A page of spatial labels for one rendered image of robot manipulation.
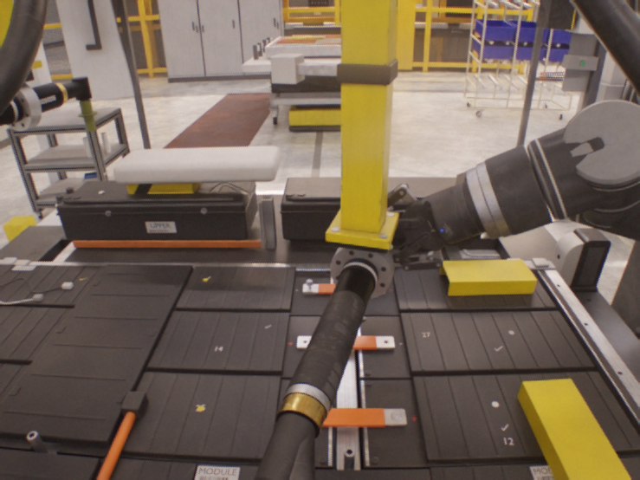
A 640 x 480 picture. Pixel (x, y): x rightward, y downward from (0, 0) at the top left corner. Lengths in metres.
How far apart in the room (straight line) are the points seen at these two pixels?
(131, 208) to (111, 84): 2.29
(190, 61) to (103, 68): 6.64
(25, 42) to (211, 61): 9.24
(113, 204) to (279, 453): 0.75
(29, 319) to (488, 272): 0.83
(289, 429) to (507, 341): 0.44
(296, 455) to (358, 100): 0.35
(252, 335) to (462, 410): 0.33
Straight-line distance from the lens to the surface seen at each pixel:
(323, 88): 5.20
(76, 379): 0.73
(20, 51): 0.47
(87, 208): 1.05
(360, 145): 0.51
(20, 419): 0.71
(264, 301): 0.79
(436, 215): 0.59
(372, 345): 0.70
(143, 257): 1.01
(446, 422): 0.61
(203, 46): 9.69
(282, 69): 0.52
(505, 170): 0.57
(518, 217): 0.57
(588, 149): 0.57
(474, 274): 0.83
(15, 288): 1.02
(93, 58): 3.23
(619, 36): 0.39
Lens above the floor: 1.48
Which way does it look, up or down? 30 degrees down
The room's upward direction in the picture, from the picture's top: 1 degrees counter-clockwise
